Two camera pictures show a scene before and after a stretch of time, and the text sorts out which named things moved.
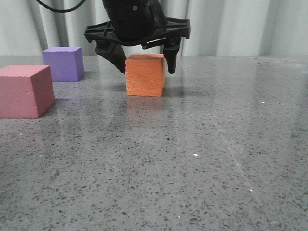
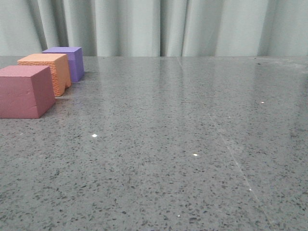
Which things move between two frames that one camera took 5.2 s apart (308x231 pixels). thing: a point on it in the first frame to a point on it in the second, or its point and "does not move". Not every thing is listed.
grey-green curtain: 218,28 does not move
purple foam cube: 66,63 does not move
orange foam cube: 145,74 to 59,67
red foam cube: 26,92 does not move
